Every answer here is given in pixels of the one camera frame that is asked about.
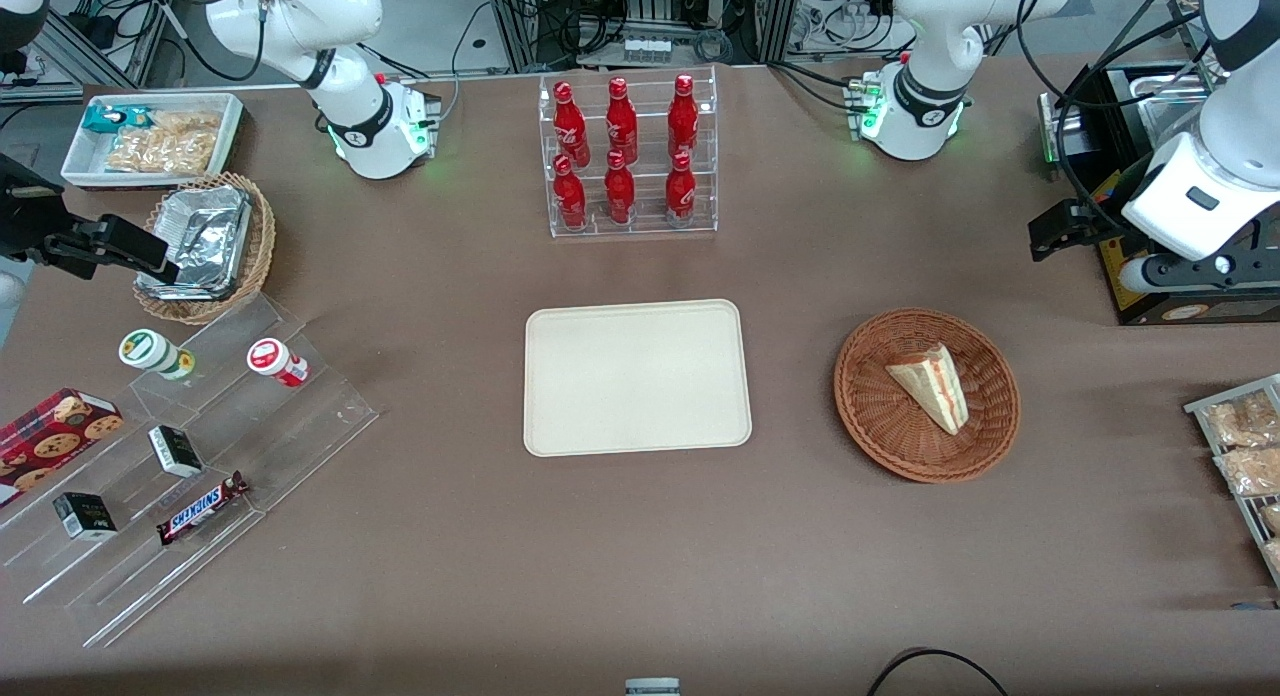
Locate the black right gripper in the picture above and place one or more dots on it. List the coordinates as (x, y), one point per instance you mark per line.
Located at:
(22, 226)

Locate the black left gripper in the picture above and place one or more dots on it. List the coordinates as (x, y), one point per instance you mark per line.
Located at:
(1100, 219)

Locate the triangular sandwich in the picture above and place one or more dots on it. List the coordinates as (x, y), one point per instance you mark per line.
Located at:
(935, 384)

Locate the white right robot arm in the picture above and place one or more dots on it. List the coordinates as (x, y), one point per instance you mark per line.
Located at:
(300, 26)

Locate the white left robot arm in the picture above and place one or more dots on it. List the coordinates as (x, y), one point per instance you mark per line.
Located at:
(925, 36)

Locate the light wicker basket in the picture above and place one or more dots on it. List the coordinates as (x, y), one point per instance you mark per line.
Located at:
(258, 246)

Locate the tray of wrapped pastries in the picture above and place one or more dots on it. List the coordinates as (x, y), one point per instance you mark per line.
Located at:
(1200, 408)

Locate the brown wicker basket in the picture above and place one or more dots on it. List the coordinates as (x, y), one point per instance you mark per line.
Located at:
(900, 436)

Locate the beige plastic tray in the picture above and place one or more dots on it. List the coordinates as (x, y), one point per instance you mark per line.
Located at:
(637, 376)

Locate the aluminium foil containers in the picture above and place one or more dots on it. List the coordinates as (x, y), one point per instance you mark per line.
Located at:
(205, 236)

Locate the black food warmer appliance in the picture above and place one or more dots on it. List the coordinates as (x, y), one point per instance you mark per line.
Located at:
(1110, 276)

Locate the green lid white cup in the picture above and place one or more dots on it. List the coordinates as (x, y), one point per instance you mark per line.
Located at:
(150, 351)

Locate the white rectangular snack bin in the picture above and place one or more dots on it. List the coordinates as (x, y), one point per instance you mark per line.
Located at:
(80, 161)

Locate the clear bag of chips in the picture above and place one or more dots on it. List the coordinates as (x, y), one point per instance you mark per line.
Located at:
(170, 144)

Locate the teal snack packet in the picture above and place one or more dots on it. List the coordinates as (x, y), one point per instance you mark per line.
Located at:
(105, 118)

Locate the red lid white cup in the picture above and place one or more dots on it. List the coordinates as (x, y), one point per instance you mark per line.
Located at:
(275, 361)

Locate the steel warmer pan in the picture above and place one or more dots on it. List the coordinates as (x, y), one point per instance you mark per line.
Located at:
(1170, 106)

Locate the small black box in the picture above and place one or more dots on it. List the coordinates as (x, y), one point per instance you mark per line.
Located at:
(85, 516)
(176, 451)

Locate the red cookie box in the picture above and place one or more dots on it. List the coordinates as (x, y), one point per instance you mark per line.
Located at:
(50, 436)

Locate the clear acrylic stepped shelf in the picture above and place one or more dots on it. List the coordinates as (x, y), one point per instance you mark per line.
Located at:
(260, 446)

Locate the snickers chocolate bar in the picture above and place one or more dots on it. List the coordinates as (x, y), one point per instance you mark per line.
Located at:
(200, 509)

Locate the clear bag of crackers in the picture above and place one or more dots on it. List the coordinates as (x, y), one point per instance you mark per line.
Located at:
(1245, 421)
(1255, 471)

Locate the red cola bottle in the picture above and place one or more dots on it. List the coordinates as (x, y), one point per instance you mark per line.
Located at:
(570, 198)
(681, 192)
(683, 121)
(570, 126)
(621, 124)
(619, 194)

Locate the clear acrylic bottle rack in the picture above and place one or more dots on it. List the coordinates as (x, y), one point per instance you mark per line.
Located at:
(645, 221)

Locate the white power strip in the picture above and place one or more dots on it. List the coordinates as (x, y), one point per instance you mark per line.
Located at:
(647, 48)

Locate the grey box with label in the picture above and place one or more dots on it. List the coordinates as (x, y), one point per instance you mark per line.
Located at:
(652, 687)

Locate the aluminium profile frame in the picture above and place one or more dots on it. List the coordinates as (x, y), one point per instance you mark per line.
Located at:
(520, 21)

